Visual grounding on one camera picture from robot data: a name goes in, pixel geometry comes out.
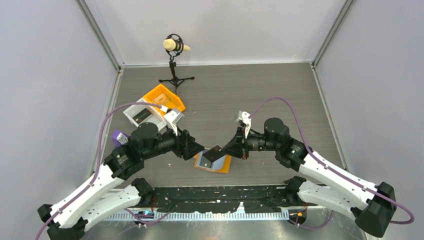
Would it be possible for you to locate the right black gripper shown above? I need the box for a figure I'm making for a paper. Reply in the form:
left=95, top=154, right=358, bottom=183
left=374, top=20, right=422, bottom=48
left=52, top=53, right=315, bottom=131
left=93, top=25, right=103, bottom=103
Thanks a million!
left=220, top=125, right=279, bottom=161

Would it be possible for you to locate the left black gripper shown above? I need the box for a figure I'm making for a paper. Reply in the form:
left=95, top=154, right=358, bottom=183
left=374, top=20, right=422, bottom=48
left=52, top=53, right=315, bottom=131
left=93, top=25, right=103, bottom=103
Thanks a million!
left=143, top=122, right=205, bottom=160

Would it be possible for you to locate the black credit card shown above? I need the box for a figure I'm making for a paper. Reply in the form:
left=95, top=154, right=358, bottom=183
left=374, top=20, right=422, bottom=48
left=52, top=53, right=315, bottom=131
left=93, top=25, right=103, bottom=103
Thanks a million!
left=199, top=157, right=213, bottom=169
left=203, top=145, right=225, bottom=163

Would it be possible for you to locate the orange leather card holder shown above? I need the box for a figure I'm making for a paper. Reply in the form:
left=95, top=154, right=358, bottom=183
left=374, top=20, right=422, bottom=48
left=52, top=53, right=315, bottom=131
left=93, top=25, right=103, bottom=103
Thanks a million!
left=194, top=150, right=232, bottom=174

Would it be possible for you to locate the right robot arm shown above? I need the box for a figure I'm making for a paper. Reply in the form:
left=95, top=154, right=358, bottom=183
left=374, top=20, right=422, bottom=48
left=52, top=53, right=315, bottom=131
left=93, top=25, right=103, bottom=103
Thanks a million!
left=223, top=117, right=397, bottom=238

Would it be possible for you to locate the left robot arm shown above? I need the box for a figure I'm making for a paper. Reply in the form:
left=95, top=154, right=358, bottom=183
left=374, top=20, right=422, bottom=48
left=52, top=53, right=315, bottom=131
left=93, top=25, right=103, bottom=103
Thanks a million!
left=37, top=122, right=204, bottom=240

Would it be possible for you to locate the card in orange bin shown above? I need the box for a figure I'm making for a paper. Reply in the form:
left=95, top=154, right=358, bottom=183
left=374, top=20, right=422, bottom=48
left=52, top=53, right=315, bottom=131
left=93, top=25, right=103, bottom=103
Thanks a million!
left=152, top=93, right=170, bottom=106

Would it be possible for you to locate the black card in white bin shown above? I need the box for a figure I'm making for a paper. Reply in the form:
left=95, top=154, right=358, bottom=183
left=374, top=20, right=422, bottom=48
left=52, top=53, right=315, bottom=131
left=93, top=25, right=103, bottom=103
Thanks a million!
left=133, top=108, right=152, bottom=123

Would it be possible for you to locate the orange plastic bin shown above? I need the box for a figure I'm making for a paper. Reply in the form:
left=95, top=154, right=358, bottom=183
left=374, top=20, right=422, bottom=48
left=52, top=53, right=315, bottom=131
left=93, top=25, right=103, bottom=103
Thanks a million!
left=142, top=83, right=186, bottom=112

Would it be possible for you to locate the white plastic bin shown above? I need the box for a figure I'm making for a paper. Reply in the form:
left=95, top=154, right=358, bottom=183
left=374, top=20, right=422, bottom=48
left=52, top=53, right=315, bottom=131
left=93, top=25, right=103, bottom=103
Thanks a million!
left=123, top=104, right=166, bottom=131

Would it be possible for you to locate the purple plastic bin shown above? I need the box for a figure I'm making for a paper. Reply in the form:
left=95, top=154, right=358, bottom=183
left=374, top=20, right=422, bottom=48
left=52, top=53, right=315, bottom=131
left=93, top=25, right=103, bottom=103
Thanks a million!
left=111, top=130, right=129, bottom=148

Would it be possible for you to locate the black microphone tripod stand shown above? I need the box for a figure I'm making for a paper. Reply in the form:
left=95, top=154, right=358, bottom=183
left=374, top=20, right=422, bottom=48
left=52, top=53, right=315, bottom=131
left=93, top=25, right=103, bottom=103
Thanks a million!
left=158, top=33, right=195, bottom=94

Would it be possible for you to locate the beige microphone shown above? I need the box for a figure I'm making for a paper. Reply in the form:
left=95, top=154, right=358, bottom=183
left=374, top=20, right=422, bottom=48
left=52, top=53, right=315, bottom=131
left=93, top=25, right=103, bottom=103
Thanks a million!
left=163, top=38, right=191, bottom=52

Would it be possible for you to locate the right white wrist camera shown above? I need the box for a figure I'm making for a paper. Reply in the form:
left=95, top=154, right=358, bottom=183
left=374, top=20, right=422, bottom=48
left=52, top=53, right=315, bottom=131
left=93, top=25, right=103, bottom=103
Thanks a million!
left=235, top=111, right=252, bottom=139

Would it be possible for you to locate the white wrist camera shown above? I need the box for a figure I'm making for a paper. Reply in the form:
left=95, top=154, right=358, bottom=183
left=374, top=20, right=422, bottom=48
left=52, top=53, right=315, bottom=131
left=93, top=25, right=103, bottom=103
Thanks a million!
left=235, top=111, right=252, bottom=139
left=160, top=106, right=184, bottom=136

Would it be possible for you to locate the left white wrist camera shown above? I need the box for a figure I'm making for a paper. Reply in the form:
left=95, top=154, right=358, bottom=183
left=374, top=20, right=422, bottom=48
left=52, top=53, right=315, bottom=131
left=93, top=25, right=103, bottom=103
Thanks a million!
left=160, top=106, right=184, bottom=136

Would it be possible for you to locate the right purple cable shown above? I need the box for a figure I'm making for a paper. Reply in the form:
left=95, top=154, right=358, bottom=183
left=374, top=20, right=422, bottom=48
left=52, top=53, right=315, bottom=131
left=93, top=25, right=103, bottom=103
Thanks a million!
left=247, top=96, right=416, bottom=231

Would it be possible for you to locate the purple cable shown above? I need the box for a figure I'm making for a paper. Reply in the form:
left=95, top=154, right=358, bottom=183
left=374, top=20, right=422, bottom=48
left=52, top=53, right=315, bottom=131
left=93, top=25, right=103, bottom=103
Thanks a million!
left=247, top=96, right=416, bottom=231
left=33, top=101, right=176, bottom=240

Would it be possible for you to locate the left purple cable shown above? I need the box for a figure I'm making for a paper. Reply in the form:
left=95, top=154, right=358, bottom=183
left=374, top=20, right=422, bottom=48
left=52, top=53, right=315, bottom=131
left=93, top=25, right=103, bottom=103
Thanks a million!
left=33, top=101, right=176, bottom=240

